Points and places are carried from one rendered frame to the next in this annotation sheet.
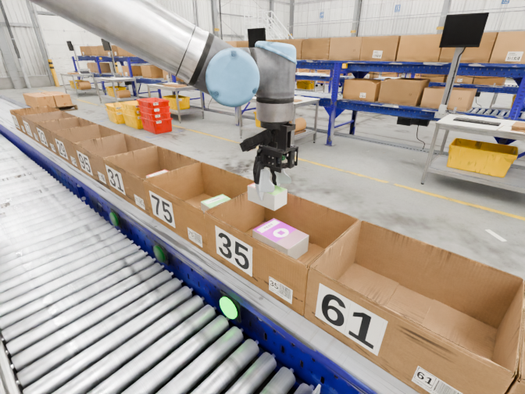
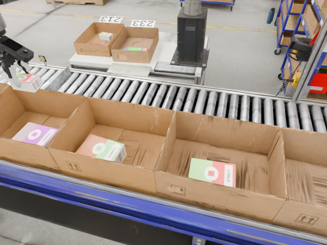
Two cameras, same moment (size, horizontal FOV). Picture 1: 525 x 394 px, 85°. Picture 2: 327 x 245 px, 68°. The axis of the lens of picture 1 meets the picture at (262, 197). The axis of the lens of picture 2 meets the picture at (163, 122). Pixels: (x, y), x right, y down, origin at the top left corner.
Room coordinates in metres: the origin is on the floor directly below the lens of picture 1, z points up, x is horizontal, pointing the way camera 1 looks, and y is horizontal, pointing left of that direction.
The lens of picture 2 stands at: (1.68, 0.14, 1.69)
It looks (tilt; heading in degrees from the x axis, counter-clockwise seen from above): 45 degrees down; 156
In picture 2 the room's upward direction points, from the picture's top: 3 degrees counter-clockwise
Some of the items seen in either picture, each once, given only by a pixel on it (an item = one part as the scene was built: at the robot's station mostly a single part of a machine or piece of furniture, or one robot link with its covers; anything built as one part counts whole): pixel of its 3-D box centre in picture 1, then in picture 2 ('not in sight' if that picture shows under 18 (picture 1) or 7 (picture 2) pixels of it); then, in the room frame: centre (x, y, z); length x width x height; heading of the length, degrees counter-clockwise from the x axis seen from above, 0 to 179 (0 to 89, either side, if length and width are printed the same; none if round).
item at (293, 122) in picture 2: (38, 228); (295, 133); (1.21, 1.11, 0.72); 0.52 x 0.05 x 0.05; 138
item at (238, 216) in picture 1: (280, 238); (34, 125); (0.78, -0.06, 0.96); 0.39 x 0.29 x 0.17; 48
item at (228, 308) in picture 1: (227, 308); not in sight; (0.63, 0.11, 0.81); 0.07 x 0.01 x 0.07; 48
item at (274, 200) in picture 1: (266, 195); (26, 82); (0.73, -0.01, 1.15); 0.10 x 0.06 x 0.05; 48
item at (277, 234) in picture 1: (280, 241); (38, 140); (0.82, -0.06, 0.92); 0.16 x 0.11 x 0.07; 46
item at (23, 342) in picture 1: (97, 302); (163, 113); (0.73, 0.58, 0.72); 0.52 x 0.05 x 0.05; 138
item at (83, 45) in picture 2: not in sight; (101, 38); (-0.23, 0.49, 0.80); 0.38 x 0.28 x 0.10; 142
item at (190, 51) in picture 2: not in sight; (191, 35); (0.30, 1.01, 0.91); 0.26 x 0.26 x 0.33; 51
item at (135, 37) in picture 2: not in sight; (136, 43); (0.00, 0.71, 0.80); 0.38 x 0.28 x 0.10; 144
